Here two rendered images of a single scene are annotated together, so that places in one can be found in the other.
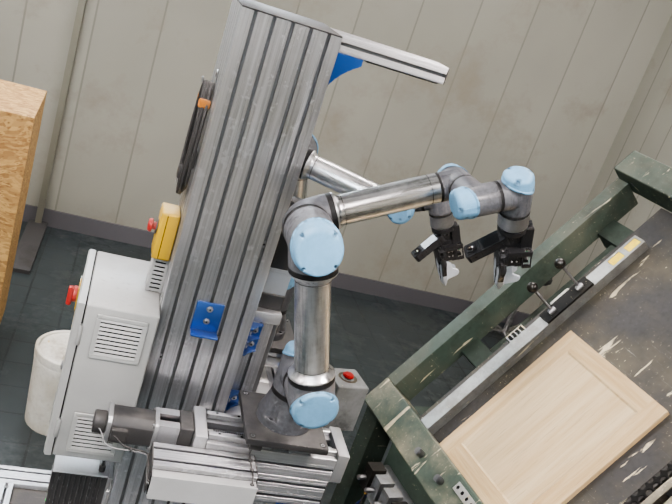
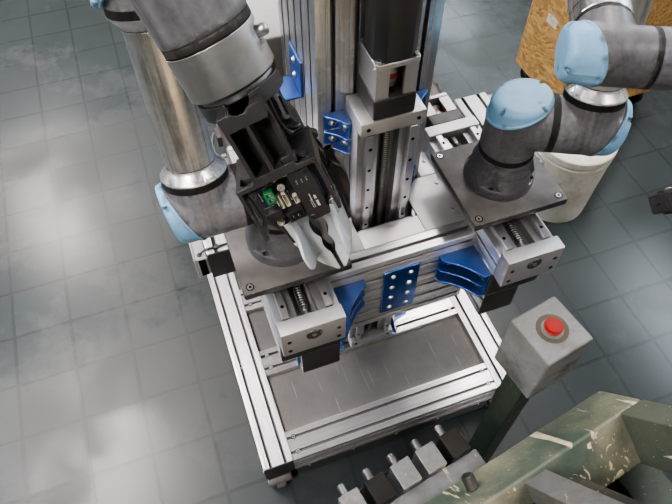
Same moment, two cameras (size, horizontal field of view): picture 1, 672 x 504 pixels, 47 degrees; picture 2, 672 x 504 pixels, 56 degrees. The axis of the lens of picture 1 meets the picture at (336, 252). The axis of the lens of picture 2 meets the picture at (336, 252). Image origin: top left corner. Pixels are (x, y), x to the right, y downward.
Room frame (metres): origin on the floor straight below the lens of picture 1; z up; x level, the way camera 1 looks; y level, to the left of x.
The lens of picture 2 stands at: (1.89, -0.78, 2.08)
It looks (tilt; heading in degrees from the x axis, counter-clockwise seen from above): 55 degrees down; 89
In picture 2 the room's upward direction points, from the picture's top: straight up
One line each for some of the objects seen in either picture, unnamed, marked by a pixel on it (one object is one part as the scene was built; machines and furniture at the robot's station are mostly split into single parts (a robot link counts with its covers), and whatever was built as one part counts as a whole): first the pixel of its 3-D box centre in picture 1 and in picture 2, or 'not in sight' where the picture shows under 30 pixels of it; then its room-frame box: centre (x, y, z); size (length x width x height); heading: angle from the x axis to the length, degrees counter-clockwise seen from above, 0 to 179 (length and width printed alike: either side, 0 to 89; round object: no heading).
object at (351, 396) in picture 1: (339, 399); (540, 348); (2.35, -0.18, 0.84); 0.12 x 0.12 x 0.18; 29
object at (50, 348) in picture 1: (66, 373); (570, 159); (2.86, 0.93, 0.24); 0.32 x 0.30 x 0.47; 19
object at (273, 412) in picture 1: (288, 403); (281, 221); (1.80, -0.01, 1.09); 0.15 x 0.15 x 0.10
